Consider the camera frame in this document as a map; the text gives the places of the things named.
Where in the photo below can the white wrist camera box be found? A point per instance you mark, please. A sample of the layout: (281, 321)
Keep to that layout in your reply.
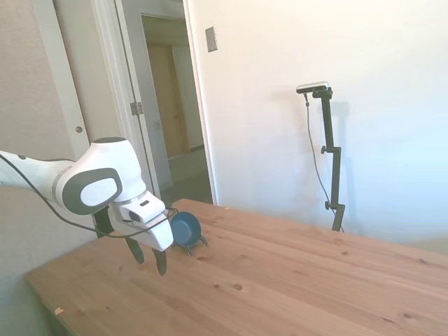
(147, 210)

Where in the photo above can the white closet door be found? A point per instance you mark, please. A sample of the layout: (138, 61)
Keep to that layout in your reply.
(80, 70)

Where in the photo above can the wooden hallway door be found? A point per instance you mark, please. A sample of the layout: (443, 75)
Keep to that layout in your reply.
(164, 105)

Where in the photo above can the black tower speaker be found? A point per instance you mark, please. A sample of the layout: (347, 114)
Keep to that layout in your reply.
(103, 222)

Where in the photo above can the metal door hinge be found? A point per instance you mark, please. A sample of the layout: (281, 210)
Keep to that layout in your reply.
(136, 108)

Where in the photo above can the metal door knob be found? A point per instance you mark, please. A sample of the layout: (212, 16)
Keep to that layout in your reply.
(79, 129)

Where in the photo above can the black camera stand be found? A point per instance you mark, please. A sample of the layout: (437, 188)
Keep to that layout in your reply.
(329, 122)

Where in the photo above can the open grey white door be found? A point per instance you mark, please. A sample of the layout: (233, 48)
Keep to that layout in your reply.
(144, 87)

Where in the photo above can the grey wall switch plate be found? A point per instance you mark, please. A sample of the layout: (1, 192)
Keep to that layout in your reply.
(211, 39)

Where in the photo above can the blue bowl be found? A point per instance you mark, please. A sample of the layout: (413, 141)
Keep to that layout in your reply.
(185, 229)

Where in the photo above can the silver black stereo camera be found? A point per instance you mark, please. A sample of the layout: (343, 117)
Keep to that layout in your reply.
(313, 87)

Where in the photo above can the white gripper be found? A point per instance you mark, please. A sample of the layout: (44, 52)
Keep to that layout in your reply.
(157, 234)

